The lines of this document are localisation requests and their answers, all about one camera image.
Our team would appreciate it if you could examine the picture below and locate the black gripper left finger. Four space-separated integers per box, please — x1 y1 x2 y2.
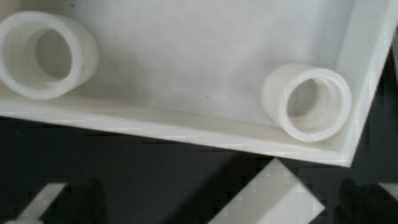
55 179 108 224

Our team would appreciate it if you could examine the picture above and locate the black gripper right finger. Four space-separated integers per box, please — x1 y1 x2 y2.
334 179 398 224

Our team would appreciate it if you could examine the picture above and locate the white square tabletop part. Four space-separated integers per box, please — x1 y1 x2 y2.
0 0 398 166

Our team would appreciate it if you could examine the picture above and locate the white U-shaped obstacle fence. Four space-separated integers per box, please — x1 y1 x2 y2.
3 160 398 224

